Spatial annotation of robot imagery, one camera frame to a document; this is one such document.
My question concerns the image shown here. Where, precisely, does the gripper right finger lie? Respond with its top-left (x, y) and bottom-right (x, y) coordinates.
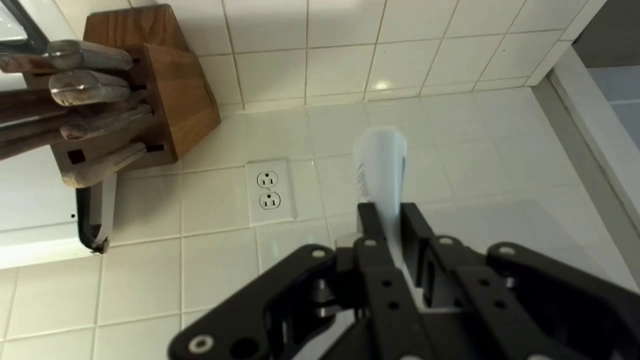
top-left (399, 202), bottom-right (640, 360)

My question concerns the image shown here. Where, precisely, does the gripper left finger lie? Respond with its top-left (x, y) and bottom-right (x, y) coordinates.
top-left (167, 202), bottom-right (437, 360)

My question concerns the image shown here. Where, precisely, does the white plastic bottle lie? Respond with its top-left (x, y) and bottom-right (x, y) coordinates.
top-left (352, 126), bottom-right (431, 313)

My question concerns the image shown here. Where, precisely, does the window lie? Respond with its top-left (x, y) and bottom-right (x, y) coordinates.
top-left (530, 0), bottom-right (640, 288)

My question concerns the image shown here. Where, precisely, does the wooden knife block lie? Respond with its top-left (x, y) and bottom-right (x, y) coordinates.
top-left (22, 4), bottom-right (222, 190)

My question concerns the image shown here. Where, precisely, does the black and silver utensil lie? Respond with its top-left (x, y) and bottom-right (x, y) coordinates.
top-left (75, 174), bottom-right (119, 255)

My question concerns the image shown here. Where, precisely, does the white wall socket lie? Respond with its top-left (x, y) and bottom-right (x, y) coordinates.
top-left (244, 158), bottom-right (298, 227)

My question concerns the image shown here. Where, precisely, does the wood and steel knife handle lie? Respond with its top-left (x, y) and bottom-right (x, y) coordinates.
top-left (0, 69), bottom-right (134, 125)
top-left (0, 39), bottom-right (136, 76)
top-left (0, 106), bottom-right (154, 162)

